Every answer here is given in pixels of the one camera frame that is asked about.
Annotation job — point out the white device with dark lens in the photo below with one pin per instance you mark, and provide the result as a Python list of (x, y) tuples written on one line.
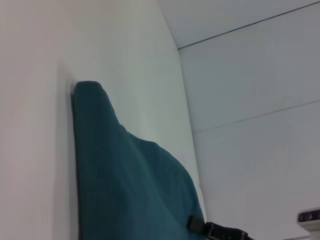
[(310, 218)]

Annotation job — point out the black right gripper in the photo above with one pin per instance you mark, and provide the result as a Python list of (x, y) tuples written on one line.
[(225, 232)]

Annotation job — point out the teal blue t-shirt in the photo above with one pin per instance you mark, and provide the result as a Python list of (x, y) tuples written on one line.
[(125, 187)]

